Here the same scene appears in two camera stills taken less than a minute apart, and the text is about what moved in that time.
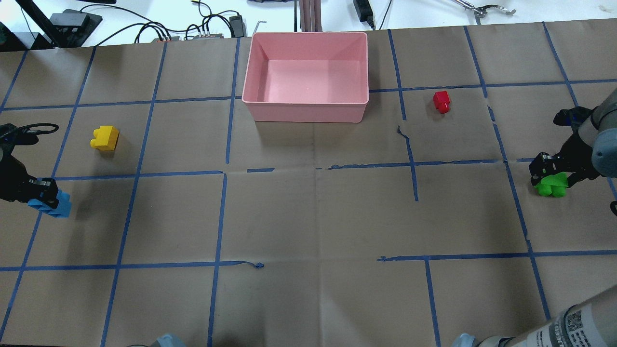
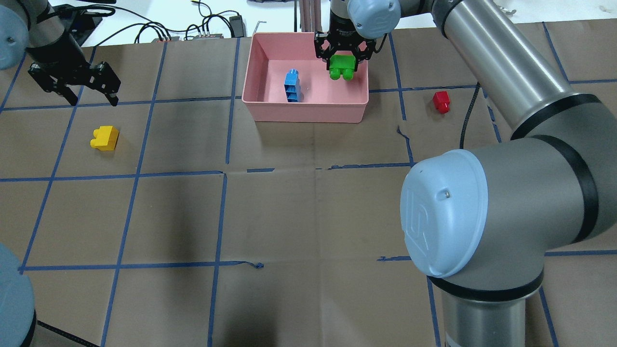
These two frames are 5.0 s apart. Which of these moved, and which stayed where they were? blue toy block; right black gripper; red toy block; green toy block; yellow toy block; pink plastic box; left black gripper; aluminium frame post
Moved: right black gripper; green toy block; left black gripper; blue toy block
Stayed: yellow toy block; pink plastic box; red toy block; aluminium frame post
